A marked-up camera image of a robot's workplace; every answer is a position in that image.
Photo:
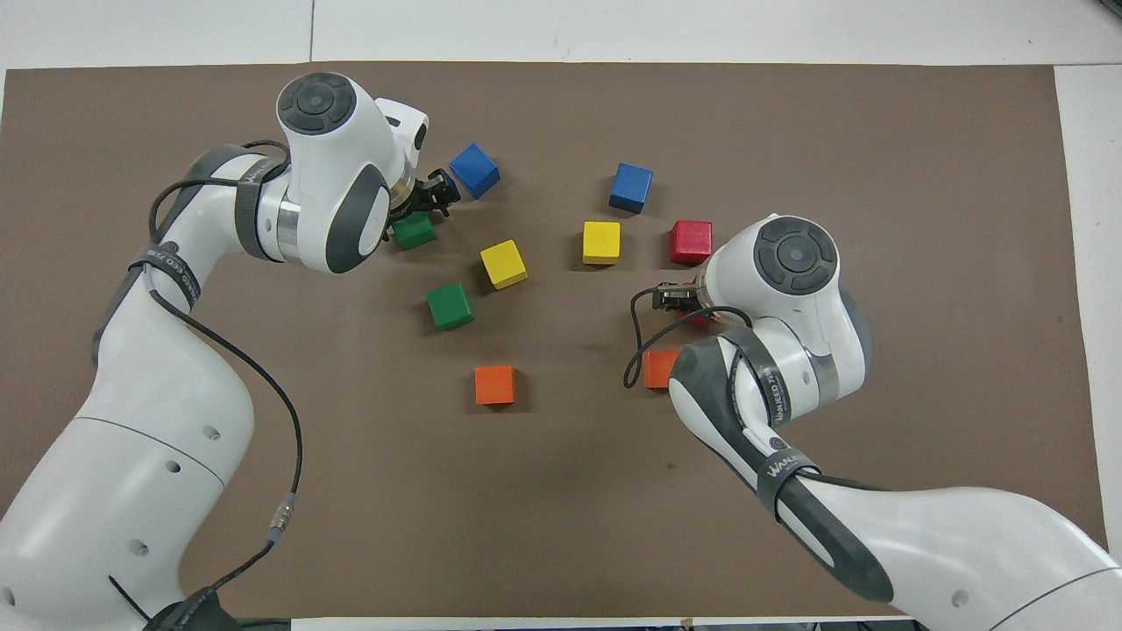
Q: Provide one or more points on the yellow wooden cube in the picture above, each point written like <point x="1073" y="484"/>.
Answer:
<point x="503" y="264"/>
<point x="601" y="243"/>

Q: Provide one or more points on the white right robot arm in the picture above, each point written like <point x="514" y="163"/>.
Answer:
<point x="964" y="543"/>

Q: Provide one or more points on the blue wooden cube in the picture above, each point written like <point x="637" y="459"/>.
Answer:
<point x="474" y="170"/>
<point x="631" y="187"/>

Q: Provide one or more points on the green wooden cube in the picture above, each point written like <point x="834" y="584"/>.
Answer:
<point x="414" y="233"/>
<point x="450" y="306"/>

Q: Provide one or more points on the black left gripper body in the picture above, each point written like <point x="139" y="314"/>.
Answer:
<point x="434" y="188"/>

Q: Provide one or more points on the orange wooden cube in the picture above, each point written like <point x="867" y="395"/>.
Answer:
<point x="656" y="370"/>
<point x="495" y="385"/>

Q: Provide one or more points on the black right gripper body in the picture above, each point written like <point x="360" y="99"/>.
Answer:
<point x="692" y="296"/>

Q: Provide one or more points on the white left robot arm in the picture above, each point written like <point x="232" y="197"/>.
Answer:
<point x="131" y="421"/>

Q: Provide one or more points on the brown table mat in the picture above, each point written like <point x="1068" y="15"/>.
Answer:
<point x="543" y="526"/>

